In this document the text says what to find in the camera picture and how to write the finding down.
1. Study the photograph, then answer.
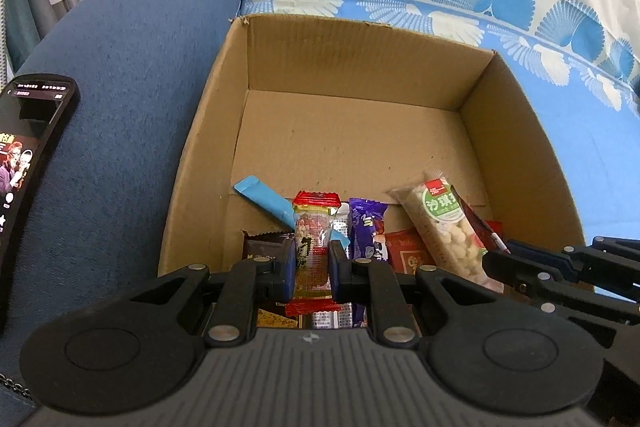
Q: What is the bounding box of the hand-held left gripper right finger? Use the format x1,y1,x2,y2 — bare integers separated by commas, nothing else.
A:
326,239,507,349

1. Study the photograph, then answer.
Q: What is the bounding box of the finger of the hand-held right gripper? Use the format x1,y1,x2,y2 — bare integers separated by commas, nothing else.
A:
505,236,640,281
482,251,640,313

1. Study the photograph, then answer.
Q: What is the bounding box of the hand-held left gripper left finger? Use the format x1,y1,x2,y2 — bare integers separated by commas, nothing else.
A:
115,239,298,349

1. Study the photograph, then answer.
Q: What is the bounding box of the dark brown cracker packet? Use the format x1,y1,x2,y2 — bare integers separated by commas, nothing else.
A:
243,230,296,261

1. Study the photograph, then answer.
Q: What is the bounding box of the clear red-ended snack packet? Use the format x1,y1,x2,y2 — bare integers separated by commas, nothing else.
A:
286,191,343,319

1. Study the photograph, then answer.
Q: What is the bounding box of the purple snack packet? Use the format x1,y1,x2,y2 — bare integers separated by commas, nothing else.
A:
348,198,390,328

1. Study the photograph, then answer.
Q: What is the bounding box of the red snack bar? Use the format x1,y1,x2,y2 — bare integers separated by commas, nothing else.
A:
450,199,511,256

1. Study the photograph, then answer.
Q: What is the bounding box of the small red square packet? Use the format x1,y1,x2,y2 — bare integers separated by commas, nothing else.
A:
384,229,436,276

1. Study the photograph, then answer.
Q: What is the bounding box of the puffed rice bar green label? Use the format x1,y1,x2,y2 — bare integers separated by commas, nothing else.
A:
389,172,504,293

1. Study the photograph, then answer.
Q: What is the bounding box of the blue stick packet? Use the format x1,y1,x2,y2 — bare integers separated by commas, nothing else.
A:
233,176,351,249

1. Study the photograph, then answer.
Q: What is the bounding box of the cardboard box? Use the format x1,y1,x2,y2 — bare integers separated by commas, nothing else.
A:
157,13,586,303

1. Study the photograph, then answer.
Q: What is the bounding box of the blue fabric sofa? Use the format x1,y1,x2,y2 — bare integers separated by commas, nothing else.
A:
0,0,251,408

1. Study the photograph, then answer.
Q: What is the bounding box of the black smartphone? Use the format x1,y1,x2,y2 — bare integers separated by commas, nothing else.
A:
0,76,81,333

